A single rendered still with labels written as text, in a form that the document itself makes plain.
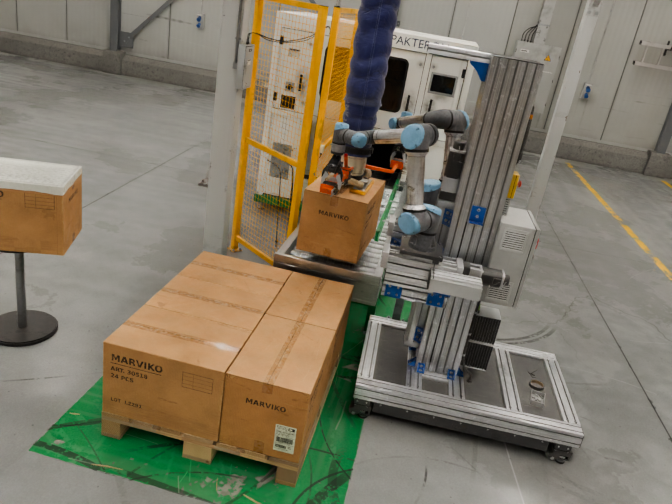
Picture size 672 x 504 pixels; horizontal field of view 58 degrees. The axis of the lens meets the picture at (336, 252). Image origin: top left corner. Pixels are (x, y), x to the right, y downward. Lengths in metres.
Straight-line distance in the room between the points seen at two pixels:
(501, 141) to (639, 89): 9.87
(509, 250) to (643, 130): 9.97
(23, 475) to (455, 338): 2.29
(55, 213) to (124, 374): 1.02
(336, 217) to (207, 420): 1.44
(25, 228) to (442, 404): 2.45
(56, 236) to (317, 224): 1.48
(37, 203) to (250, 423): 1.64
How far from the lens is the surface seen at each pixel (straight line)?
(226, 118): 4.52
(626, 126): 13.03
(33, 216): 3.61
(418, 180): 2.96
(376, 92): 3.73
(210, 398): 2.92
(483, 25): 12.35
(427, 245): 3.14
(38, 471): 3.19
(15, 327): 4.17
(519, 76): 3.17
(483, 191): 3.27
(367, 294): 3.86
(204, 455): 3.14
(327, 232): 3.71
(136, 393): 3.08
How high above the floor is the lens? 2.16
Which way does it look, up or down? 23 degrees down
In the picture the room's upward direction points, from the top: 10 degrees clockwise
